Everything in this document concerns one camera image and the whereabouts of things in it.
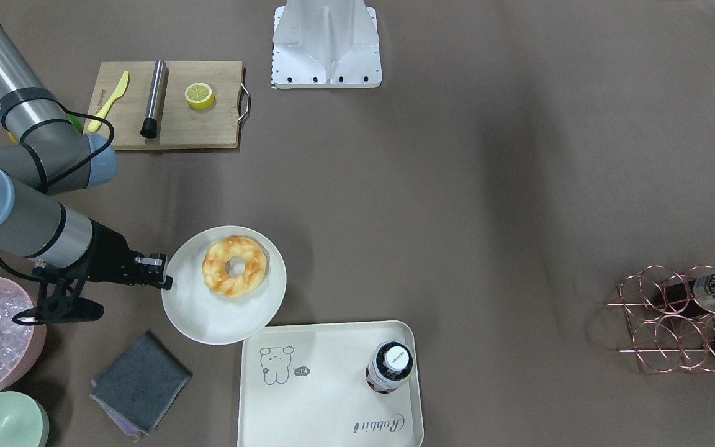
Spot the steel cylinder black cap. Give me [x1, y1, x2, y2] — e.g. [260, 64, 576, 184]
[140, 60, 169, 140]

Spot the copper wire bottle rack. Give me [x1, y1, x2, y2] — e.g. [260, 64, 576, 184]
[606, 265, 715, 374]

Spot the cream rabbit tray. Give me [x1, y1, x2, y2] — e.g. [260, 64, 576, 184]
[236, 320, 425, 446]

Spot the yellow plastic knife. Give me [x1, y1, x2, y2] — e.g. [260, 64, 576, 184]
[87, 71, 130, 133]

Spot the green bowl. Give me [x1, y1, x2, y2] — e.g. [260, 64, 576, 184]
[0, 391, 50, 446]

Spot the green lime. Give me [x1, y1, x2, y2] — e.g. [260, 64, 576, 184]
[66, 113, 83, 135]

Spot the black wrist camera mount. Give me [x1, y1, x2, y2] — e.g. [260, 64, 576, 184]
[12, 264, 104, 326]

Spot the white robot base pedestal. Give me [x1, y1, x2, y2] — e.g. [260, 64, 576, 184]
[271, 1, 383, 89]

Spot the bamboo cutting board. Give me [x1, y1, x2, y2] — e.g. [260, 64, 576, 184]
[89, 60, 250, 152]

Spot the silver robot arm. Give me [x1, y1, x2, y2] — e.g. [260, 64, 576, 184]
[0, 23, 173, 291]

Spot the dark drink bottle on tray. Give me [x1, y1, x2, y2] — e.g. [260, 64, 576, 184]
[365, 340, 415, 394]

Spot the dark drink bottle in rack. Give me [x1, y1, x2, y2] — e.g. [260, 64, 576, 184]
[665, 273, 715, 318]

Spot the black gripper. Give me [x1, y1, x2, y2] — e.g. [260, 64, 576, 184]
[84, 220, 173, 291]

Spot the half lemon slice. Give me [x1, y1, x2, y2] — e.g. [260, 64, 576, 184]
[184, 82, 215, 110]

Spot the cream round plate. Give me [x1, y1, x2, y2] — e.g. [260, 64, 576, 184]
[161, 225, 287, 345]

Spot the grey folded cloth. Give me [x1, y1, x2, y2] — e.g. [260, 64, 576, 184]
[90, 332, 192, 440]

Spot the braided glazed donut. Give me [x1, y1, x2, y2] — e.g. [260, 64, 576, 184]
[201, 237, 269, 298]

